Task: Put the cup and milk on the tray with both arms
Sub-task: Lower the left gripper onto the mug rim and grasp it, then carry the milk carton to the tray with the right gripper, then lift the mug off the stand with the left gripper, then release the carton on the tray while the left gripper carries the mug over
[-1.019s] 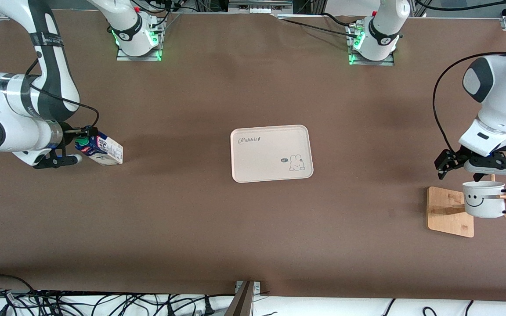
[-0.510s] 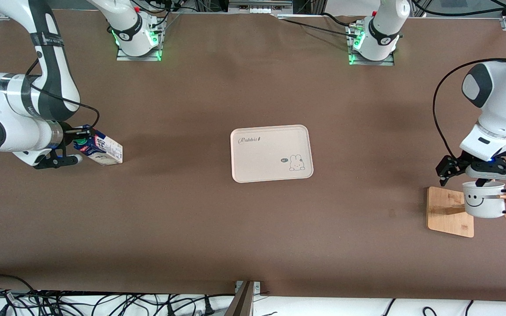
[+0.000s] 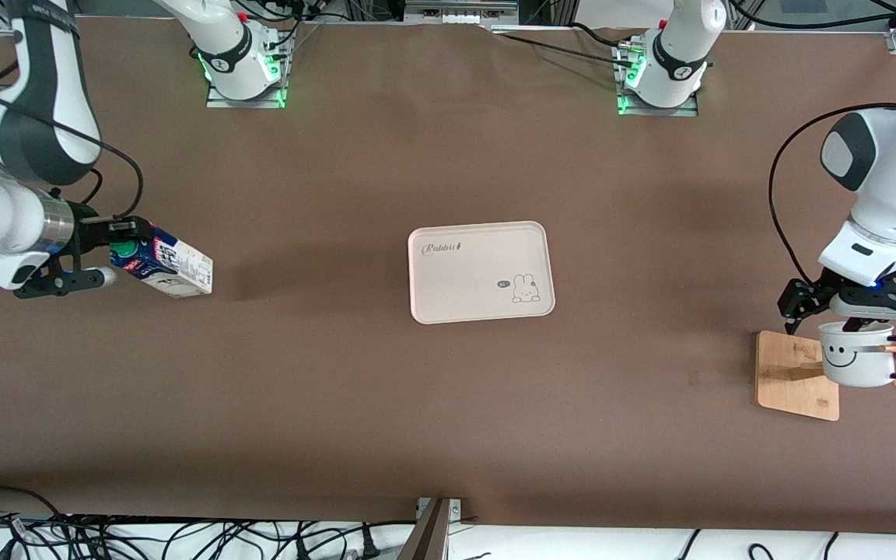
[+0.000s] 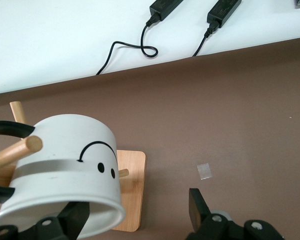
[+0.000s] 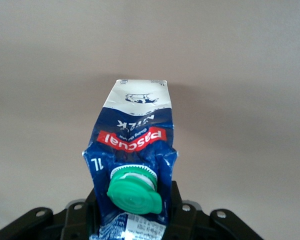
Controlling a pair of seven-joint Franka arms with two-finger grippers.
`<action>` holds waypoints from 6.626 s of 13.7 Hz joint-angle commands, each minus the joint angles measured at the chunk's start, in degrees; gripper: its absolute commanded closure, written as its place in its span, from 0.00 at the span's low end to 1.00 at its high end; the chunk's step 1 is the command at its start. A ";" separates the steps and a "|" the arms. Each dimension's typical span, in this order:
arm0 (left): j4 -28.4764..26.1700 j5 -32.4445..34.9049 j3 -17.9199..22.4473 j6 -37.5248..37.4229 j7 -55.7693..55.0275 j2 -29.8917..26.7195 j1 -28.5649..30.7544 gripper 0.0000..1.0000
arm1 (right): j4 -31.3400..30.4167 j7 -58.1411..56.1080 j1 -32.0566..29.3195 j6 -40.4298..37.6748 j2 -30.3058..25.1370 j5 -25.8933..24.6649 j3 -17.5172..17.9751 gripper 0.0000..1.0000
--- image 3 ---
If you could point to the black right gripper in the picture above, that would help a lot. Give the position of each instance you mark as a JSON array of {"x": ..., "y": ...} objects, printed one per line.
[{"x": 92, "y": 231}]

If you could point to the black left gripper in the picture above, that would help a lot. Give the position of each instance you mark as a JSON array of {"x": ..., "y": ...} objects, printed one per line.
[{"x": 798, "y": 298}]

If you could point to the blue white milk carton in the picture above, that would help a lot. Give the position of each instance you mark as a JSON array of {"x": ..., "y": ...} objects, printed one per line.
[{"x": 176, "y": 268}]

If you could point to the white smiley face cup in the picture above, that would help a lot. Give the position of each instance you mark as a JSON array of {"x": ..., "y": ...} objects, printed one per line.
[{"x": 856, "y": 362}]

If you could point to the beige rabbit print tray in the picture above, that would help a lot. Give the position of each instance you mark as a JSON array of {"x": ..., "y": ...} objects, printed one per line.
[{"x": 479, "y": 272}]

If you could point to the wooden mug stand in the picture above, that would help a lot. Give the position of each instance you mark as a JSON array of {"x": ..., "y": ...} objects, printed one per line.
[{"x": 794, "y": 389}]

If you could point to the grey power strip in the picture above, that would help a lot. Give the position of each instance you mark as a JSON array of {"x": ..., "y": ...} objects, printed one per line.
[{"x": 460, "y": 14}]

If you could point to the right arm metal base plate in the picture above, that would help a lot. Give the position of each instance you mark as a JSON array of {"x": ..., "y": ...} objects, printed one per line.
[{"x": 218, "y": 101}]

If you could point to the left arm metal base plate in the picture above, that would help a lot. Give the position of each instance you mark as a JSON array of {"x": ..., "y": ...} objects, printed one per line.
[{"x": 689, "y": 111}]

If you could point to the metal post bracket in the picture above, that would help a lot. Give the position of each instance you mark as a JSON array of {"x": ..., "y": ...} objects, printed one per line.
[{"x": 428, "y": 537}]

